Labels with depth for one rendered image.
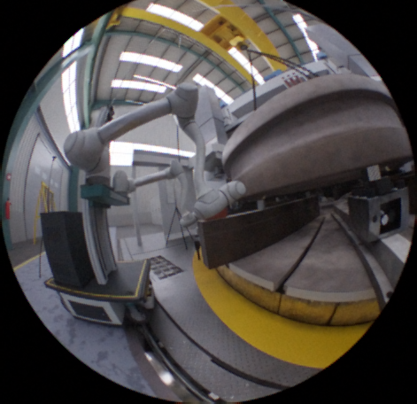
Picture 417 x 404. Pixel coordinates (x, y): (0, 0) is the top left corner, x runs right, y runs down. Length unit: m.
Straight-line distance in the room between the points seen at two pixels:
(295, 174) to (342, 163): 0.42
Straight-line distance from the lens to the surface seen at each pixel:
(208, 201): 0.59
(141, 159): 3.77
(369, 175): 0.99
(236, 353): 0.84
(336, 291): 0.73
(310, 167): 1.07
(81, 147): 0.65
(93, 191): 0.75
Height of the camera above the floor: 0.77
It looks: 6 degrees up
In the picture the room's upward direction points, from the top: 8 degrees counter-clockwise
